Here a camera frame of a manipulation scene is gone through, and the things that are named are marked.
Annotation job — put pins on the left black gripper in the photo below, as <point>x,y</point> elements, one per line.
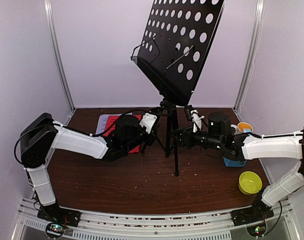
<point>150,142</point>

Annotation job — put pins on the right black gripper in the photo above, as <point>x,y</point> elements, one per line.
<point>186,139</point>

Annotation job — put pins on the red sheet music page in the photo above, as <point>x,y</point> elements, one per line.
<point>118,129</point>

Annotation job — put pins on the lavender sheet music page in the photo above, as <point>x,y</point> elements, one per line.
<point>102,123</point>

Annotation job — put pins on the black music stand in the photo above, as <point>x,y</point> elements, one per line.
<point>174,48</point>

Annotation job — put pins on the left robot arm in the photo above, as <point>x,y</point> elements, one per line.
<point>44,134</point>

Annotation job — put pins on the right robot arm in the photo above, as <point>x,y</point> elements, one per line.
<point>248,146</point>

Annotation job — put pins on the blue metronome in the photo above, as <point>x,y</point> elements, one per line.
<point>234,163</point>

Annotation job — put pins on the white mug orange inside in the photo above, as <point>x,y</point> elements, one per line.
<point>242,127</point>

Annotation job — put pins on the yellow-green bowl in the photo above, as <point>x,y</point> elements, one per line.
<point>249,183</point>

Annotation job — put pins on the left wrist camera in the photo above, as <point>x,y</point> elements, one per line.
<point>148,121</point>

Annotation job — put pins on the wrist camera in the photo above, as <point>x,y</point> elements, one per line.
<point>193,116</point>
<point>148,121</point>

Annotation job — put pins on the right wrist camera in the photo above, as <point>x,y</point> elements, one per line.
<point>193,116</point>

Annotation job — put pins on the right aluminium frame post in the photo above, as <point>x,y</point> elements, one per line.
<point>253,47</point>

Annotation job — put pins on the aluminium frame post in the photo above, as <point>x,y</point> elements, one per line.
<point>58,58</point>
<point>253,47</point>

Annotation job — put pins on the front aluminium rail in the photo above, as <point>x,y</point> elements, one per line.
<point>211,225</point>

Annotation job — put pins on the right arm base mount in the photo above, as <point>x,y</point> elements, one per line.
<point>254,220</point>

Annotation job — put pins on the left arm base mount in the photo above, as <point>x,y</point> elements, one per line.
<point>59,221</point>

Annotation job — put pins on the left aluminium frame post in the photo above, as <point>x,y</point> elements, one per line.
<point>58,58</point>

